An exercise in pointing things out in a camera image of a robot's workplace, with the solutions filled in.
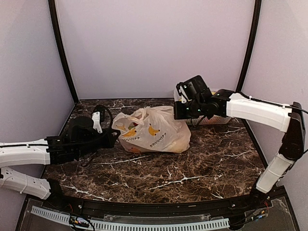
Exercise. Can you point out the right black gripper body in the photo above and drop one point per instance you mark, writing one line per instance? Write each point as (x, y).
(191, 111)

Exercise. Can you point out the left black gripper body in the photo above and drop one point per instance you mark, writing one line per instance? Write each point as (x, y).
(107, 143)

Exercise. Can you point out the banana print plastic bag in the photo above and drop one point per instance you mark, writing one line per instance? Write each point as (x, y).
(152, 129)

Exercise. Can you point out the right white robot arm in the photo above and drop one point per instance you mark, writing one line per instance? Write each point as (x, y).
(193, 98)

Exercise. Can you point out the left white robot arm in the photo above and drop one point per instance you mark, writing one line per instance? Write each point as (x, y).
(83, 136)

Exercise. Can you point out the white plastic basket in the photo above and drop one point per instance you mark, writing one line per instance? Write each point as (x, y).
(215, 120)

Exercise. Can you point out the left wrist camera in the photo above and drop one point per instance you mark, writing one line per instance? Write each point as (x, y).
(98, 116)

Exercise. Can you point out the black front rail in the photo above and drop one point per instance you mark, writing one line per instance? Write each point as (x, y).
(92, 208)

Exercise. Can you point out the white slotted cable duct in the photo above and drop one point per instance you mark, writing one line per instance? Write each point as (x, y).
(125, 223)

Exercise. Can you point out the right black frame post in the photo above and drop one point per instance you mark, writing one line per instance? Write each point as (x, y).
(250, 45)

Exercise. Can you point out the black frame post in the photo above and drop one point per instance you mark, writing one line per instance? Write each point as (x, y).
(250, 45)
(61, 51)

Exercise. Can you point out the left black frame post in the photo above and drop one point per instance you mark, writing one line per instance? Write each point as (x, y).
(61, 51)

